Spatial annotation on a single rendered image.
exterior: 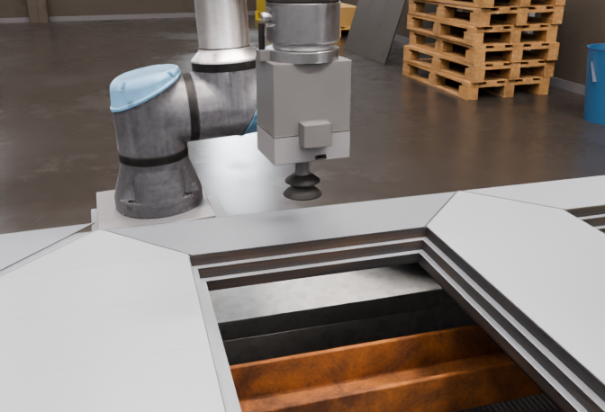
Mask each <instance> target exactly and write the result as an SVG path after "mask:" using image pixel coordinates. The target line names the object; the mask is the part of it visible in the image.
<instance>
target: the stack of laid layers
mask: <svg viewBox="0 0 605 412"><path fill-rule="evenodd" d="M566 211H567V212H569V213H571V214H572V215H574V216H575V217H577V218H578V219H581V220H583V221H584V222H586V223H588V224H589V225H591V226H593V227H595V228H596V229H598V230H599V231H601V232H603V233H605V205H603V206H595V207H588V208H580V209H573V210H566ZM91 232H93V231H89V232H81V233H75V234H73V235H71V236H69V237H66V238H64V239H62V240H61V241H59V242H58V243H56V244H54V245H52V246H49V247H47V248H45V249H43V250H41V251H40V252H38V253H36V254H34V255H31V256H29V257H27V258H25V259H23V260H22V261H20V262H18V263H16V264H13V265H11V266H9V267H7V268H5V269H4V270H2V271H0V276H1V275H3V274H5V273H8V272H10V271H12V270H14V269H16V268H18V267H20V266H22V265H24V264H27V263H29V262H30V261H32V260H34V259H36V258H39V257H41V256H43V255H46V254H47V253H49V252H51V251H53V250H55V249H57V248H59V247H61V246H64V245H66V244H68V243H70V242H72V241H74V240H76V239H78V238H80V237H82V236H84V235H86V234H89V233H91ZM189 257H190V261H191V265H192V268H193V272H194V279H195V283H196V287H197V290H198V294H199V299H200V302H201V306H202V310H203V317H204V321H205V325H206V328H207V332H208V336H209V340H210V344H211V348H212V354H213V359H214V362H215V366H216V370H217V373H218V377H219V382H220V385H221V392H222V396H223V400H224V404H225V407H226V411H227V412H241V409H240V405H239V400H238V396H237V393H236V390H235V386H234V382H233V379H232V376H231V372H230V366H229V363H228V360H227V356H226V353H225V350H224V346H223V342H222V340H221V333H220V330H219V327H218V323H217V320H216V317H215V313H214V310H213V306H212V300H211V297H210V293H209V291H216V290H223V289H229V288H236V287H242V286H249V285H256V284H262V283H269V282H281V281H288V280H294V279H302V278H308V277H314V276H322V275H328V274H334V273H347V272H354V271H360V270H366V269H374V268H380V267H386V266H393V265H400V264H412V263H420V264H421V265H422V266H423V267H424V268H425V269H426V270H427V271H428V272H429V273H430V275H431V276H432V277H433V278H434V279H435V280H436V281H437V282H438V283H439V284H440V285H441V286H442V287H443V288H444V289H445V290H446V291H447V292H448V293H449V294H450V295H451V296H452V297H453V298H454V299H455V300H456V301H457V303H458V304H459V305H460V306H461V307H462V308H463V309H464V310H465V311H466V312H467V313H468V314H469V315H470V316H471V317H472V318H473V319H474V320H475V321H476V322H477V323H478V324H479V325H480V326H481V327H482V328H483V329H484V330H485V332H486V333H487V334H488V335H489V336H490V337H491V338H492V339H493V340H494V341H495V342H496V343H497V344H498V345H499V346H500V347H501V348H502V349H503V350H504V351H505V352H506V353H507V354H508V355H509V356H510V357H511V358H512V360H513V361H514V362H515V363H516V364H517V365H518V366H519V367H520V368H521V369H522V370H523V371H524V372H525V373H526V374H527V375H528V376H529V377H530V378H531V379H532V380H533V381H534V382H535V383H536V384H537V385H538V386H539V388H540V389H542V390H543V391H544V392H545V393H546V394H547V396H548V397H550V398H551V399H552V400H553V401H554V402H555V403H556V404H557V406H559V407H560V408H561V409H562V410H563V411H564V412H605V386H604V385H603V384H602V383H601V382H599V381H598V380H597V379H596V378H595V377H594V376H593V375H591V374H590V373H589V372H588V371H587V370H586V369H585V368H584V367H582V366H581V365H580V364H579V363H578V362H577V361H576V360H574V358H573V357H572V356H571V355H570V354H569V353H567V352H566V351H565V350H564V349H563V348H562V347H561V346H560V345H558V344H557V343H556V342H555V341H554V340H553V339H552V338H551V337H549V336H548V335H547V334H546V333H545V332H544V331H543V330H541V329H540V328H539V327H538V326H537V325H536V324H535V323H534V322H532V321H531V320H530V319H529V318H528V317H527V316H526V315H524V314H523V313H522V312H521V311H520V310H519V309H518V308H516V307H515V306H514V305H513V304H512V303H511V302H510V301H509V300H507V299H506V298H505V297H504V296H503V295H502V294H501V293H500V292H498V291H497V290H496V289H495V288H494V287H493V286H492V285H491V284H489V283H488V282H487V281H486V280H485V279H484V278H483V277H482V276H481V275H480V274H479V273H478V272H477V271H476V270H474V269H473V268H472V267H471V266H470V265H469V264H468V263H467V262H465V261H464V260H463V259H462V258H461V257H460V256H459V255H457V254H456V253H455V252H454V251H453V250H452V249H451V248H450V247H448V246H447V245H446V244H445V243H444V242H443V241H442V240H441V239H439V238H438V237H437V236H436V235H435V234H434V233H433V232H431V231H430V230H429V229H428V228H427V227H425V228H414V229H406V230H399V231H392V232H384V233H376V234H369V235H362V236H354V237H341V238H333V239H326V240H318V241H311V242H303V243H296V244H289V245H281V246H268V247H260V248H252V249H245V250H238V251H230V252H223V253H216V254H208V255H194V256H191V255H190V256H189Z"/></svg>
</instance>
